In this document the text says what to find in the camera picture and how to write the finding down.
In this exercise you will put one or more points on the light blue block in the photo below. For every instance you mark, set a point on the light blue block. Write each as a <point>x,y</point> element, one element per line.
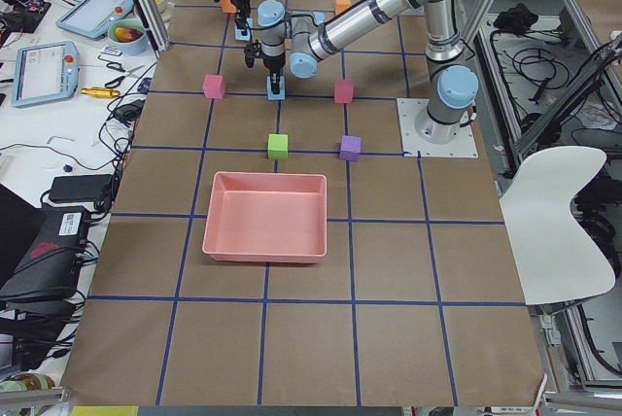
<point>248,37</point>
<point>271,94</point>

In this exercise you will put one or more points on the orange block right front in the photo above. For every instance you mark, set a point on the orange block right front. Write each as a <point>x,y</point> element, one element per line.
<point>227,7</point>

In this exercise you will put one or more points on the orange block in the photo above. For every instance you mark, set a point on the orange block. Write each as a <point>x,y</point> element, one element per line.
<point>227,7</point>
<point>341,6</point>

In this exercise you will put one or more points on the pink block left front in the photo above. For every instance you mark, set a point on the pink block left front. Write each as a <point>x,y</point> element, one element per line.
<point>214,86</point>

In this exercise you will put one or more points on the pink block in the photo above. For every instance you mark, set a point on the pink block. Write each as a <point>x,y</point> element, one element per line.
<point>214,86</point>
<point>343,92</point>

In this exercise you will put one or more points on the green block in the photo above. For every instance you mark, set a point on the green block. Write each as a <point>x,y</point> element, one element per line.
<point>278,146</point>

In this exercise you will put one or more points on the pink block left rear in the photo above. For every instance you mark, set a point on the pink block left rear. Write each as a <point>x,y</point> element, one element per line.
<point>343,92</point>

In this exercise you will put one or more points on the purple block left side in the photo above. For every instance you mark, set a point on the purple block left side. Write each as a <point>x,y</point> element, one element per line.
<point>350,148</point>

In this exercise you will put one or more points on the orange block right rear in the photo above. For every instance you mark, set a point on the orange block right rear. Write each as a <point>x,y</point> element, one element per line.
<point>341,6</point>

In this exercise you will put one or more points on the green bowl with fruit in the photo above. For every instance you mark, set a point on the green bowl with fruit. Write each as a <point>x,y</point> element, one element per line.
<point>128,36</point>

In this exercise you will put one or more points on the black scissors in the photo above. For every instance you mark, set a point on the black scissors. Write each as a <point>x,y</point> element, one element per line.
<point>124,73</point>

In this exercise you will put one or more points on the pink tray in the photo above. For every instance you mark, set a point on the pink tray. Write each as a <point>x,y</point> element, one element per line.
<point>267,217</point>

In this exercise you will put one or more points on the blue teach pendant far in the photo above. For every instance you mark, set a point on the blue teach pendant far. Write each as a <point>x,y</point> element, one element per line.
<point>92,18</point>

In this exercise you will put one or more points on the blue teach pendant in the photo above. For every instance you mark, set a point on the blue teach pendant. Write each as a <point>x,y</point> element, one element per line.
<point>92,18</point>
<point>45,74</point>

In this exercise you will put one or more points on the brass cylinder tool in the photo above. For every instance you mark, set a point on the brass cylinder tool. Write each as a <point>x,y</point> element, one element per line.
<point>101,92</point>

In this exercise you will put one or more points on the blue teach pendant near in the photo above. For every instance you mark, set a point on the blue teach pendant near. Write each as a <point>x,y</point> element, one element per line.
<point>45,74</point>

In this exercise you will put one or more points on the black power adapter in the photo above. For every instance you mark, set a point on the black power adapter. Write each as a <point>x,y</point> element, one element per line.
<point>82,188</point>

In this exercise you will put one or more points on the black computer box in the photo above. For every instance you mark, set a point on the black computer box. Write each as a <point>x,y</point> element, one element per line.
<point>50,268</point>

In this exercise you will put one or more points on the white chair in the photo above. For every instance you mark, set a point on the white chair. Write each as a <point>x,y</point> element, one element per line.
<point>555,257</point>

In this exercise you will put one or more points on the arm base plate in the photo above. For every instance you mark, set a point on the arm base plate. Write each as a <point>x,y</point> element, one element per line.
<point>421,136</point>

